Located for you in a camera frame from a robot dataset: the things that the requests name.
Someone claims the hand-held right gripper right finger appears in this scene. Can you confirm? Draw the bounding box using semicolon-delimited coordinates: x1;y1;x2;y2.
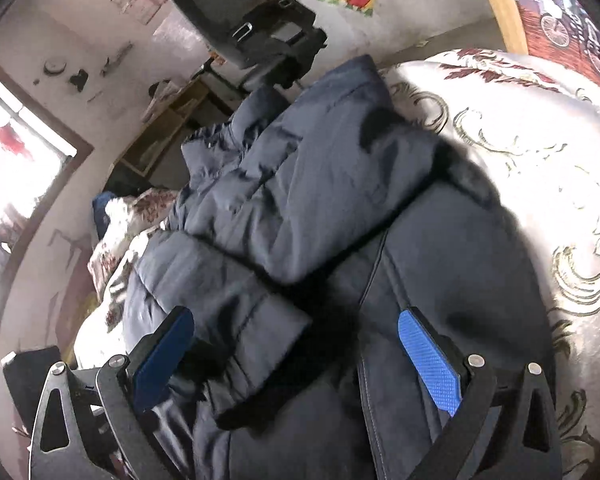
380;306;564;480

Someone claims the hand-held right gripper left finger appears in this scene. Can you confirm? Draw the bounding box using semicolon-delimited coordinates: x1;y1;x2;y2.
27;306;197;480

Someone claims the navy puffer jacket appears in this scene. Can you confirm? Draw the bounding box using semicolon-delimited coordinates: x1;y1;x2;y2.
122;54;556;480

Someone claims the blue pillow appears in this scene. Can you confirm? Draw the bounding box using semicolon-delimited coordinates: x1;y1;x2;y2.
92;192;117;238

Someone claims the floral printed bed blanket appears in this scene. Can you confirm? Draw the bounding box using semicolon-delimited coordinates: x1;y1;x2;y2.
75;47;600;480

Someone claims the wooden desk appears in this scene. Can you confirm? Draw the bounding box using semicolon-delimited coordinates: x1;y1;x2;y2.
115;77;241;176

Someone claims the stack of papers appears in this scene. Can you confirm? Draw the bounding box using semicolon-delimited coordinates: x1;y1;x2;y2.
146;79;182;113

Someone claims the black mesh office chair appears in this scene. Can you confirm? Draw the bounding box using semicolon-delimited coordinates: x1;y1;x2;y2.
171;0;328;93

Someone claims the wooden board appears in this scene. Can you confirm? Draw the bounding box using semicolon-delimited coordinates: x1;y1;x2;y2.
469;0;529;54

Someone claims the window with brown frame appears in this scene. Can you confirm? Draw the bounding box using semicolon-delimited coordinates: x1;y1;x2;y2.
0;52;93;281

